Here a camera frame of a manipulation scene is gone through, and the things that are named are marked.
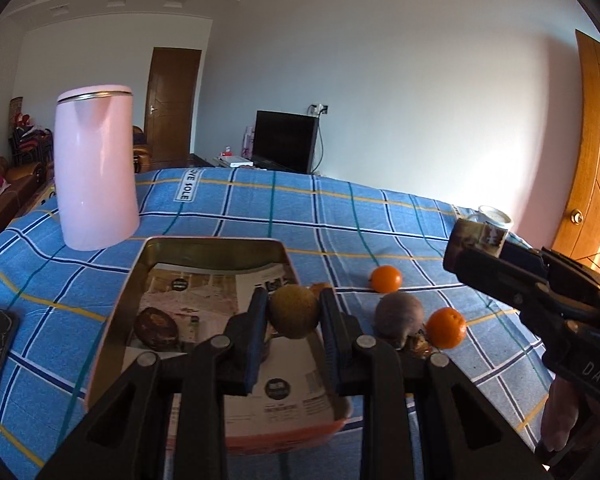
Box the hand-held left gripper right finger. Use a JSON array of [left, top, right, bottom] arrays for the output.
[[320, 291, 552, 480]]

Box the white cup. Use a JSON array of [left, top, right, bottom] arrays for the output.
[[466, 204, 515, 234]]

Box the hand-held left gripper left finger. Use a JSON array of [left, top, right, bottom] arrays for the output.
[[37, 288, 271, 480]]

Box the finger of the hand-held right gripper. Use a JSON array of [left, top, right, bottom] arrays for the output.
[[452, 220, 549, 282], [442, 246, 549, 309]]

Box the wooden armchair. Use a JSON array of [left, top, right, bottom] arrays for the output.
[[131, 126, 154, 175]]

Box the black television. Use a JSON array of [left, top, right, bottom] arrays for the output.
[[252, 109, 320, 175]]

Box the pink electric kettle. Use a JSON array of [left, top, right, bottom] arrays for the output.
[[53, 85, 141, 251]]

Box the brown sofa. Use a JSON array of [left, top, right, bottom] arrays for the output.
[[0, 151, 47, 243]]

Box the brown-green kiwi fruit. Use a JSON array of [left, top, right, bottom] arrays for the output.
[[267, 283, 323, 340]]

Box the dark brown round fruit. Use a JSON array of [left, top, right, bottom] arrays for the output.
[[133, 306, 180, 351]]

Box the light wooden door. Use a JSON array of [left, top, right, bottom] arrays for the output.
[[549, 28, 600, 282]]

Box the dark brown door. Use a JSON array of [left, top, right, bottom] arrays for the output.
[[147, 47, 203, 174]]

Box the person's right hand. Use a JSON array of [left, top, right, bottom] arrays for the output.
[[533, 376, 600, 472]]

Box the pile of colourful clutter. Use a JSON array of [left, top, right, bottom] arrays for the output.
[[8, 97, 57, 167]]

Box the black power cable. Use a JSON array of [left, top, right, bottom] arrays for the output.
[[314, 114, 327, 176]]

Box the printed paper leaflet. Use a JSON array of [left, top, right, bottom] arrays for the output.
[[139, 261, 352, 452]]

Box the dark tv stand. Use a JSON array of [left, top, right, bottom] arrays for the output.
[[187, 152, 261, 171]]

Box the grey-purple round fruit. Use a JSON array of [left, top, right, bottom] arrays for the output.
[[374, 292, 426, 351]]

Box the brown wrinkled nut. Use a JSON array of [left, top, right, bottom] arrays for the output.
[[404, 332, 434, 359]]

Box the blue plaid tablecloth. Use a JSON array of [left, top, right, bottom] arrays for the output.
[[0, 167, 581, 480]]

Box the metal tray with paper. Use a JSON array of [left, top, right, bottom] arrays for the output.
[[82, 236, 354, 456]]

